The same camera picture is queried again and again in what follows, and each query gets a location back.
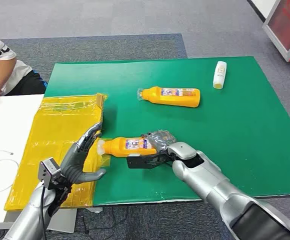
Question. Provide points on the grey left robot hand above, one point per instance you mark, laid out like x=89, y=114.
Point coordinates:
x=72, y=162

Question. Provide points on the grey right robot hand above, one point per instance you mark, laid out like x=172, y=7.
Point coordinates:
x=160, y=139

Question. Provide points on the orange bottle with printed label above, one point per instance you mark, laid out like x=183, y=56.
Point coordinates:
x=127, y=146
x=172, y=96

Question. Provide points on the person's forearm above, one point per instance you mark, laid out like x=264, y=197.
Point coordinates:
x=1, y=71

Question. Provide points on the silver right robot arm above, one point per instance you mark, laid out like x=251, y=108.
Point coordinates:
x=222, y=192

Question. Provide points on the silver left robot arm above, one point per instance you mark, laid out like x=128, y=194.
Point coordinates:
x=27, y=215

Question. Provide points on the small white bottle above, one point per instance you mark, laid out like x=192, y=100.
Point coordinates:
x=220, y=75

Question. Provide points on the green table mat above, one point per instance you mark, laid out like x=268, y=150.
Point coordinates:
x=185, y=132

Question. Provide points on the yellow film-wrapped cardboard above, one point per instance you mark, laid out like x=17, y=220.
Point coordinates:
x=52, y=132

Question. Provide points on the person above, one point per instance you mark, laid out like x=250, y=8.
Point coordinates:
x=14, y=74

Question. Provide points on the white table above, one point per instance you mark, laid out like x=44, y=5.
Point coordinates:
x=8, y=132

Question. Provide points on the red and white cabinet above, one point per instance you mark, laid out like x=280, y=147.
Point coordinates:
x=285, y=28

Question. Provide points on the right wrist camera on black bracket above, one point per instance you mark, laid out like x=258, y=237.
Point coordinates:
x=145, y=161

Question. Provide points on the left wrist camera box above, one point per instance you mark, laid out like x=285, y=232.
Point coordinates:
x=48, y=170

